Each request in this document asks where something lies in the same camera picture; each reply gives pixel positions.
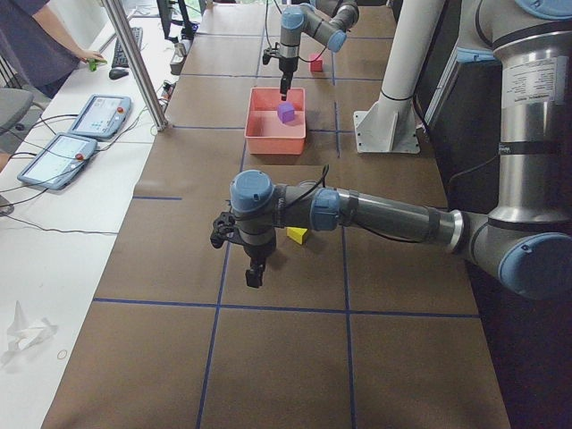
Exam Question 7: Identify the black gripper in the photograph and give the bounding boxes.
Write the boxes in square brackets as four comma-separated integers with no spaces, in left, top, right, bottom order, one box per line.
[279,56,298,100]
[240,230,276,289]

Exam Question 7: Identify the purple foam block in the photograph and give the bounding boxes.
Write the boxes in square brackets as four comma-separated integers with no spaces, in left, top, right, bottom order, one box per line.
[276,101,296,123]

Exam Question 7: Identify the yellow foam block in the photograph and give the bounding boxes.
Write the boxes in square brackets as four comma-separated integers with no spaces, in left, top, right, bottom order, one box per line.
[286,227,309,245]

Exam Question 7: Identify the pink plastic bin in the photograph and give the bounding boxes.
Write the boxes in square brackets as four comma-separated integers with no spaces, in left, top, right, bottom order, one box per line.
[244,87,307,156]

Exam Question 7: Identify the red foam block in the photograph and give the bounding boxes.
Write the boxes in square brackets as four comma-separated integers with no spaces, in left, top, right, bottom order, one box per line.
[308,53,324,73]

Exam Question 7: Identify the brown paper table cover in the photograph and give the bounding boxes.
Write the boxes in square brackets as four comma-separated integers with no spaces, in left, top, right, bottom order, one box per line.
[44,4,509,428]

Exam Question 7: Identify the white pole with base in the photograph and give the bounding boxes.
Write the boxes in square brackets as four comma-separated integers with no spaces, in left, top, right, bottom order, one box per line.
[354,0,445,154]

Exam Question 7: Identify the black keyboard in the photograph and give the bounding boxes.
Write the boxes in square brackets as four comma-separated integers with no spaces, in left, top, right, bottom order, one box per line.
[112,26,145,67]

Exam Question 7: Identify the black computer mouse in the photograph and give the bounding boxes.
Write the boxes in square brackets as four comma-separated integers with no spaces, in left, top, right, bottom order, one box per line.
[108,68,129,80]

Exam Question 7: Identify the far teach pendant tablet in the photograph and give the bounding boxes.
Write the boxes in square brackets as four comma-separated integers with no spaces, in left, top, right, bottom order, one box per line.
[69,94,132,139]

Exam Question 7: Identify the teach pendant tablet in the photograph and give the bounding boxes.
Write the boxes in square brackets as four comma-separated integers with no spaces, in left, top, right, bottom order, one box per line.
[69,94,132,139]
[17,133,97,190]

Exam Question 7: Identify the near teach pendant tablet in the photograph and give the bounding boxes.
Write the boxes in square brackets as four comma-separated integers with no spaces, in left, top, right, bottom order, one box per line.
[17,133,97,190]

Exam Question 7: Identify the crumpled white paper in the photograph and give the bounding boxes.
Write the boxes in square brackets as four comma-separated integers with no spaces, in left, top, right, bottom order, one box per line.
[1,300,59,366]

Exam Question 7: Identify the person in dark shirt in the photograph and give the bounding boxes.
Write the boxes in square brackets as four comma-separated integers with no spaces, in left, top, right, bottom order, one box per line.
[1,1,105,98]

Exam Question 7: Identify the grey office chair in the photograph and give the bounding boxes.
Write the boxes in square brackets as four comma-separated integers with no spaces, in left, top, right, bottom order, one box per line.
[0,88,34,134]

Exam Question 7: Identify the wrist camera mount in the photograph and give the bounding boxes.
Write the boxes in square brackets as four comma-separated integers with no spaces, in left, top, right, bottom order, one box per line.
[210,212,243,248]
[262,43,282,65]

